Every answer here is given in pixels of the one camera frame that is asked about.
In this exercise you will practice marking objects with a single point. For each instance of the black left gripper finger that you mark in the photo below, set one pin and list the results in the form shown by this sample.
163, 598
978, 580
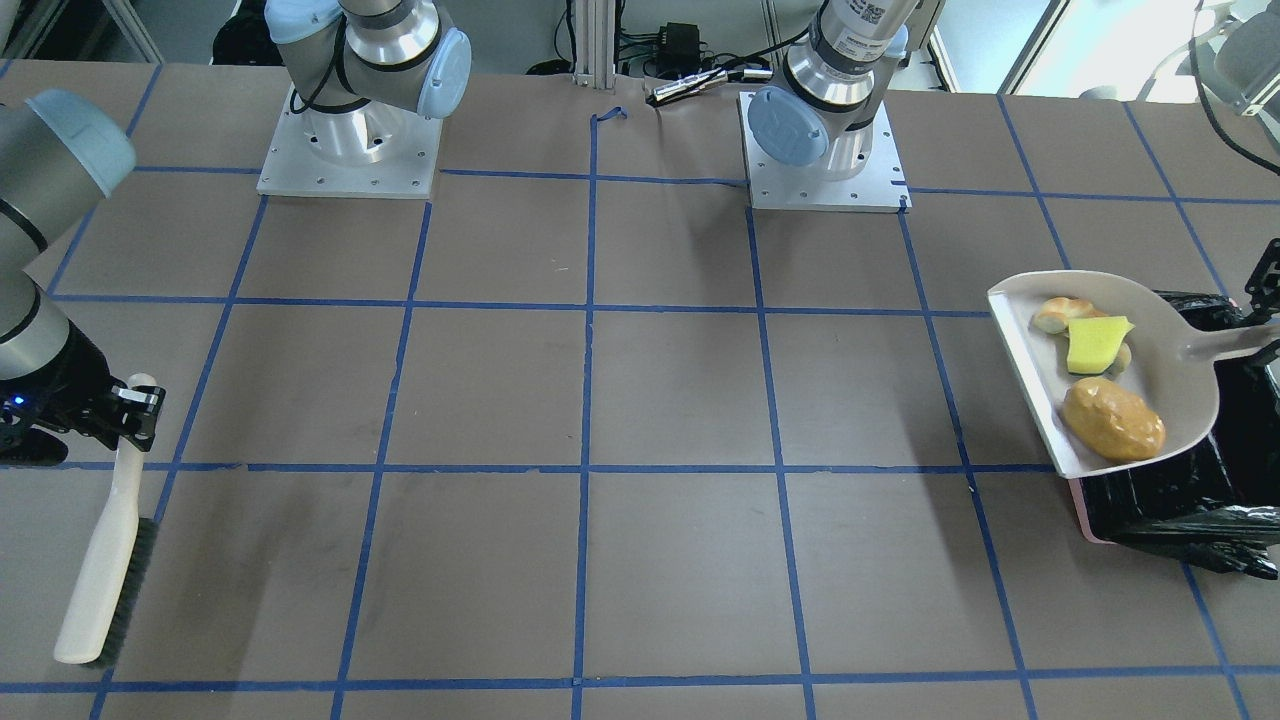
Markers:
1263, 286

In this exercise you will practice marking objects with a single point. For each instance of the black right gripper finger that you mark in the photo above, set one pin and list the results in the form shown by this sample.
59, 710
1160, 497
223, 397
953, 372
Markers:
128, 413

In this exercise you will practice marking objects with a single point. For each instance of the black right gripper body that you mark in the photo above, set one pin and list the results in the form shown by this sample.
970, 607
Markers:
62, 383

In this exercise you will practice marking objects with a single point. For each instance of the yellow green sponge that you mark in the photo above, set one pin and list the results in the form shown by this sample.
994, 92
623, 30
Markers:
1098, 345

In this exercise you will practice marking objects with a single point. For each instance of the brown potato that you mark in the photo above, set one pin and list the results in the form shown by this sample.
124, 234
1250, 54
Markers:
1112, 421

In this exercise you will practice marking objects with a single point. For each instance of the beige hand brush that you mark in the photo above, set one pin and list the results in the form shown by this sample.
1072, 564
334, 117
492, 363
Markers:
114, 565

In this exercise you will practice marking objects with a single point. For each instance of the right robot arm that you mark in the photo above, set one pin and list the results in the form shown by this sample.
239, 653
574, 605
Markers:
372, 83

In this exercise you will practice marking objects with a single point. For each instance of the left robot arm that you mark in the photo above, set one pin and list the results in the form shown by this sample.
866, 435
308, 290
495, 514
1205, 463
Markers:
817, 136

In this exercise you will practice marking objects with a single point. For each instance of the pink bin with black bag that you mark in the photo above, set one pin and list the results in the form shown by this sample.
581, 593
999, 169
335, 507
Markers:
1215, 505

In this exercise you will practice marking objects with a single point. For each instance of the silver metal connector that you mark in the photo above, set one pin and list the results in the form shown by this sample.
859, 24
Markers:
698, 83

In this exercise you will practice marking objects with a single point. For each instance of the black power adapter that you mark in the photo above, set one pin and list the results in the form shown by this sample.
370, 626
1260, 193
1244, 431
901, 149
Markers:
678, 48

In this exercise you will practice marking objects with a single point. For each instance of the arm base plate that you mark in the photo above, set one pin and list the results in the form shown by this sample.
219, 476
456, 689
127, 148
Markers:
862, 171
375, 152

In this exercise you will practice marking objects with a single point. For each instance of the aluminium frame post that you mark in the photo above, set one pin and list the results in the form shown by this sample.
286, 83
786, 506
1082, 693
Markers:
594, 24

